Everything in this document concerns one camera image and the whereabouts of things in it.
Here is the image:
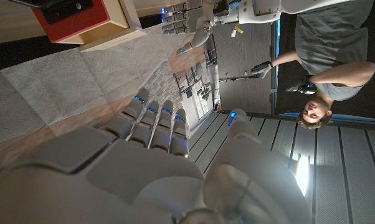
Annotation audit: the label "black metal rod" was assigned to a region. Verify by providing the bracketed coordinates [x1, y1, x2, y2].
[218, 72, 257, 83]

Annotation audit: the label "white yellow wire tag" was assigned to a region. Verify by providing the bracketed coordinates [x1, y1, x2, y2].
[230, 23, 244, 38]

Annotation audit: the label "red front wooden drawer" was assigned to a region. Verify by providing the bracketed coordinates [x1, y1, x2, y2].
[6, 0, 131, 45]

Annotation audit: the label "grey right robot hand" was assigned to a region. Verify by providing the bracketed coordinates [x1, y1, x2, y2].
[0, 88, 313, 224]

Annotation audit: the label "light wooden slot box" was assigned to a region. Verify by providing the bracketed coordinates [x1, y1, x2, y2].
[78, 0, 148, 53]

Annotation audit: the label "person's right forearm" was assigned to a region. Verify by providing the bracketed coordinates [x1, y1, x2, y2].
[310, 61, 375, 88]

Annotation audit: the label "person's right gloved hand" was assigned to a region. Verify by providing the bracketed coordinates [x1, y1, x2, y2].
[285, 74, 318, 95]

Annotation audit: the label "person's left forearm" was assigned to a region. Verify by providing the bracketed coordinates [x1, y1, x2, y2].
[270, 49, 302, 68]

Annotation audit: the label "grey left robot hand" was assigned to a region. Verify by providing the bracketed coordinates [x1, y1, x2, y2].
[160, 0, 214, 56]

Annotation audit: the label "person grey shirt blue jeans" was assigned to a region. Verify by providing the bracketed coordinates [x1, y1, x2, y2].
[295, 0, 375, 131]

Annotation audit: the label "person's left gloved hand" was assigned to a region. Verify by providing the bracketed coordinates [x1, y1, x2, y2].
[250, 60, 273, 79]

